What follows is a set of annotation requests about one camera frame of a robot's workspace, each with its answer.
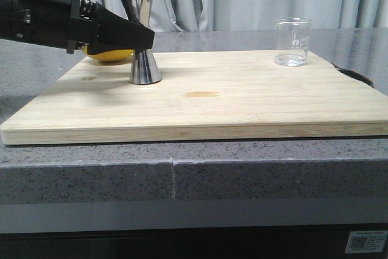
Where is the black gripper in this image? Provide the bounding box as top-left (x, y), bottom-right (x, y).
top-left (15, 0), bottom-right (154, 55)

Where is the silver metal jigger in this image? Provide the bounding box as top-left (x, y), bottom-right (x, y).
top-left (121, 0), bottom-right (162, 85)

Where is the clear glass measuring beaker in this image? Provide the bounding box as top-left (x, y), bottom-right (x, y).
top-left (275, 17), bottom-right (313, 67)

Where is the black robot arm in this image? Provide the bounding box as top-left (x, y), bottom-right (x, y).
top-left (1, 0), bottom-right (155, 55)

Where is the yellow lemon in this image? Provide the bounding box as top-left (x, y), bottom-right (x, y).
top-left (81, 45), bottom-right (134, 62)

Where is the light wooden cutting board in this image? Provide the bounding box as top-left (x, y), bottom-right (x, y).
top-left (1, 50), bottom-right (387, 145)

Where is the white QR code label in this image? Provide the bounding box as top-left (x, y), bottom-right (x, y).
top-left (345, 230), bottom-right (387, 254)

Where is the black board strap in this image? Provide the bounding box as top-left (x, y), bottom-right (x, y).
top-left (332, 63), bottom-right (375, 87)

